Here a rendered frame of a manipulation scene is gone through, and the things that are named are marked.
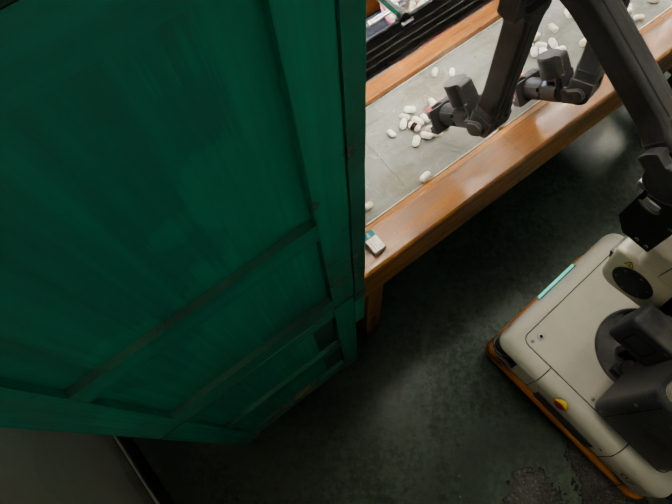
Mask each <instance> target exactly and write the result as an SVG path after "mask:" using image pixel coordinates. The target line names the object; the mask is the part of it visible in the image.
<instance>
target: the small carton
mask: <svg viewBox="0 0 672 504"><path fill-rule="evenodd" d="M365 245H366V247H367V248H368V249H369V250H370V251H371V252H372V254H373V255H374V256H376V255H378V254H379V253H380V252H382V251H383V250H384V249H385V248H386V245H385V244H384V243H383V242H382V241H381V240H380V238H379V237H378V236H377V235H376V234H375V233H374V232H373V230H372V229H370V230H369V231H367V232H366V233H365Z"/></svg>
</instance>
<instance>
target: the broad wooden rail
mask: <svg viewBox="0 0 672 504"><path fill-rule="evenodd" d="M639 32H640V33H641V35H642V37H643V39H644V40H645V42H646V44H647V46H648V48H649V49H650V51H651V53H652V55H653V56H654V58H655V60H656V62H657V64H658V65H659V67H660V69H661V71H662V73H663V74H664V73H665V72H666V71H668V70H669V69H670V68H672V7H671V8H670V9H669V10H667V11H666V12H664V13H663V14H662V15H660V16H659V17H658V18H656V19H655V20H653V21H652V22H651V23H649V24H648V25H646V26H645V27H644V28H642V29H641V30H639ZM622 104H623V103H622V101H621V99H620V98H619V96H618V94H617V92H616V91H615V89H614V87H613V86H612V84H611V82H610V80H609V79H608V77H607V75H606V74H605V75H604V78H603V80H602V83H601V86H600V87H599V89H598V90H597V91H596V92H595V93H594V95H593V96H592V97H591V98H590V99H589V100H588V101H587V103H585V104H583V105H574V104H568V103H562V102H552V101H544V100H542V101H540V102H539V103H538V104H536V105H535V106H533V107H532V108H531V109H529V110H528V111H526V112H525V113H524V114H522V115H521V116H519V117H518V118H517V119H515V120H514V121H512V122H511V123H510V124H508V125H507V126H506V127H504V128H503V129H501V130H500V131H499V132H497V133H496V134H494V135H493V136H492V137H490V138H489V139H487V140H486V141H485V142H483V143H482V144H480V145H479V146H478V147H476V148H475V149H473V150H472V151H471V152H469V153H468V154H466V155H465V156H464V157H462V158H461V159H459V160H458V161H457V162H455V163H454V164H453V165H451V166H450V167H448V168H447V169H446V170H444V171H443V172H441V173H440V174H439V175H437V176H436V177H434V178H433V179H432V180H430V181H429V182H427V183H426V184H425V185H423V186H422V187H420V188H419V189H418V190H416V191H415V192H413V193H412V194H411V195H409V196H408V197H406V198H405V199H404V200H402V201H401V202H400V203H398V204H397V205H395V206H394V207H393V208H391V209H390V210H388V211H387V212H386V213H384V214H383V215H381V216H380V217H379V218H377V219H376V220H374V221H373V222H372V223H370V224H369V225H367V226H366V227H365V233H366V232H367V231H369V230H370V229H372V230H373V232H374V233H375V234H376V235H377V236H378V237H379V238H380V240H381V241H382V242H383V243H384V244H385V245H386V248H385V249H384V250H383V251H382V252H380V253H379V254H378V255H376V256H374V255H373V254H372V252H371V251H370V250H369V249H368V248H367V247H366V245H365V275H364V281H365V297H367V296H368V295H369V294H371V293H372V292H373V291H375V290H376V289H377V288H379V287H380V286H381V285H383V284H384V283H385V282H387V281H388V280H389V279H391V278H392V277H393V276H395V275H396V274H397V273H399V272H400V271H401V270H403V269H404V268H405V267H407V266H408V265H409V264H411V263H412V262H413V261H415V260H416V259H417V258H419V257H420V256H421V255H423V254H424V253H425V252H427V251H428V250H429V249H431V248H432V247H433V246H435V245H436V244H437V243H439V242H440V241H441V240H443V239H444V238H445V237H447V236H448V235H449V234H451V233H452V232H453V231H455V230H456V229H457V228H459V227H460V226H461V225H462V224H463V223H464V222H466V221H468V220H469V219H471V218H472V217H473V216H475V215H476V214H477V213H479V212H480V211H481V210H483V209H484V208H485V207H487V206H488V205H489V204H491V203H492V202H493V201H495V200H496V199H497V198H499V197H500V196H501V195H503V194H504V193H505V192H507V191H508V190H509V189H511V188H512V187H513V186H515V185H516V184H517V183H519V182H520V181H521V180H523V179H524V178H525V177H527V176H528V175H529V174H531V173H532V172H533V171H535V170H536V169H537V168H539V167H540V166H541V165H543V164H544V163H545V162H547V161H548V160H549V159H551V158H552V157H553V156H555V155H556V154H557V153H559V152H560V151H561V150H563V149H564V148H565V147H567V146H568V145H569V144H571V143H572V142H573V141H575V140H576V139H577V138H579V137H580V136H581V135H583V134H584V133H585V132H586V131H588V130H589V129H590V128H592V127H593V126H594V125H596V124H597V123H598V122H600V121H601V120H602V119H604V118H605V117H606V116H608V115H609V114H610V113H612V112H613V111H614V110H616V109H617V108H618V107H620V106H621V105H622Z"/></svg>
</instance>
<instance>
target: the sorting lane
mask: <svg viewBox="0 0 672 504"><path fill-rule="evenodd" d="M630 4H632V10H633V11H632V13H631V14H630V16H631V17H632V19H633V18H634V16H635V15H637V14H644V16H645V18H644V19H643V20H638V21H635V20H634V19H633V21H634V23H635V24H636V26H637V28H638V30H641V29H642V28H644V27H645V26H646V25H648V24H649V23H651V22H652V21H653V20H655V19H656V18H658V17H659V16H660V15H662V14H663V13H664V12H666V11H667V10H669V9H670V8H671V7H672V0H660V1H659V2H658V3H651V2H648V1H647V0H631V1H630ZM565 9H566V8H565V7H564V5H563V4H562V3H561V2H560V1H559V0H552V2H551V4H550V6H549V8H548V10H547V11H546V13H545V14H544V16H543V19H542V21H541V23H540V26H539V28H538V31H537V32H539V33H540V35H541V36H540V38H539V39H538V40H536V41H534V42H533V43H534V46H535V44H536V43H537V42H546V43H547V47H546V49H547V50H550V49H553V48H551V46H550V45H549V43H548V40H549V39H550V38H555V40H556V42H557V43H558V46H557V47H559V46H565V47H566V50H567V51H568V54H569V58H570V63H571V66H573V70H574V72H575V69H576V66H577V64H578V62H579V60H580V58H581V56H582V53H583V50H584V47H585V46H584V47H581V46H579V42H580V40H582V39H583V38H584V36H583V34H582V32H581V31H580V29H579V27H578V26H577V24H576V22H575V21H574V19H573V18H572V17H571V18H567V17H566V15H565V14H564V10H565ZM502 23H503V18H501V19H499V20H498V21H496V22H495V23H493V24H492V25H490V26H489V27H487V28H486V29H484V30H483V31H481V32H479V33H478V34H476V35H475V36H473V37H472V38H470V39H469V40H467V41H466V42H464V43H463V44H461V45H460V46H458V47H457V48H455V49H454V50H452V51H451V52H449V53H448V54H446V55H445V56H443V57H442V58H440V59H439V60H437V61H436V62H434V63H433V64H431V65H430V66H428V67H427V68H425V69H424V70H422V71H420V72H419V73H417V74H416V75H414V76H413V77H411V78H410V79H408V80H407V81H405V82H404V83H402V84H401V85H399V86H398V87H396V88H395V89H393V90H392V91H390V92H389V93H387V94H386V95H384V96H383V97H381V98H380V99H378V100H377V101H375V102H374V103H372V104H371V105H369V106H368V107H366V144H365V204H366V203H368V202H369V201H372V202H373V203H374V206H373V207H372V208H371V209H369V210H368V211H365V227H366V226H367V225H369V224H370V223H372V222H373V221H374V220H376V219H377V218H379V217H380V216H381V215H383V214H384V213H386V212H387V211H388V210H390V209H391V208H393V207H394V206H395V205H397V204H398V203H400V202H401V201H402V200H404V199H405V198H406V197H408V196H409V195H411V194H412V193H413V192H415V191H416V190H418V189H419V188H420V187H422V186H423V185H425V184H426V183H427V182H429V181H430V180H432V179H433V178H434V177H436V176H437V175H439V174H440V173H441V172H443V171H444V170H446V169H447V168H448V167H450V166H451V165H453V164H454V163H455V162H457V161H458V160H459V159H461V158H462V157H464V156H465V155H466V154H468V153H469V152H471V151H472V150H473V149H475V148H476V147H478V146H479V145H480V144H482V143H483V142H485V141H486V140H487V139H489V138H490V137H492V136H493V135H494V134H496V133H497V132H499V131H500V130H501V129H503V128H504V127H506V126H507V125H508V124H510V123H511V122H512V121H514V120H515V119H517V118H518V117H519V116H521V115H522V114H524V113H525V112H526V111H528V110H529V109H531V108H532V107H533V106H535V105H536V104H538V103H539V102H540V101H542V100H535V99H532V100H531V101H529V102H528V103H526V104H525V105H524V106H522V107H516V106H514V105H513V104H512V106H511V109H512V112H511V114H510V117H509V119H508V121H506V122H505V123H504V126H503V127H499V128H497V129H496V130H495V131H494V132H492V133H491V134H490V135H488V136H487V137H486V138H482V137H480V136H478V137H477V136H471V134H468V131H467V129H466V128H461V127H454V126H450V128H449V129H447V130H446V131H444V132H443V135H442V136H440V137H434V136H433V137H432V139H425V138H422V137H421V132H423V131H426V126H428V125H432V123H431V120H430V121H429V122H428V123H426V122H424V124H423V125H422V126H420V127H421V128H420V130H419V131H418V132H415V131H413V130H411V129H410V128H409V127H408V123H409V122H411V121H412V117H413V116H417V117H419V118H420V115H421V114H422V113H424V114H425V111H424V109H426V108H427V107H429V106H430V105H428V103H427V100H428V99H429V98H433V99H434V100H435V101H438V100H440V99H441V98H444V97H446V96H447V94H446V92H445V89H444V87H443V84H444V83H445V82H446V81H447V80H448V79H450V78H451V77H450V76H449V69H450V68H452V67H453V68H455V75H458V74H466V75H467V76H469V77H470V78H471V79H472V80H473V82H474V85H475V87H476V89H477V92H478V94H482V92H483V89H484V86H485V83H486V79H487V76H488V72H489V69H490V65H491V62H492V58H493V55H494V51H495V48H496V44H497V41H498V37H499V33H500V30H501V26H502ZM551 23H554V24H555V25H556V26H557V27H558V28H559V30H558V32H556V33H553V32H552V31H551V30H550V29H549V24H551ZM434 67H437V68H438V69H439V71H438V74H437V76H436V77H433V76H432V75H431V73H432V70H433V68H434ZM532 68H538V63H537V57H535V58H533V57H532V56H531V49H530V52H529V55H528V57H527V60H526V63H525V65H524V68H523V71H522V73H524V72H528V71H529V70H530V69H532ZM522 73H521V74H522ZM405 106H415V107H416V112H415V113H405V112H404V107H405ZM401 113H404V114H408V115H409V116H410V119H409V120H407V126H406V128H405V129H404V130H401V129H400V128H399V124H400V120H401V119H400V118H399V115H400V114H401ZM388 129H391V130H392V131H394V132H395V133H396V137H395V138H391V137H390V136H388V135H387V130H388ZM426 132H428V131H426ZM416 135H418V136H420V138H421V139H420V143H419V146H418V147H413V146H412V142H413V137H414V136H416ZM426 171H429V172H430V173H431V177H430V178H429V179H428V180H427V181H426V182H425V183H422V182H421V181H420V176H421V175H422V174H423V173H424V172H426Z"/></svg>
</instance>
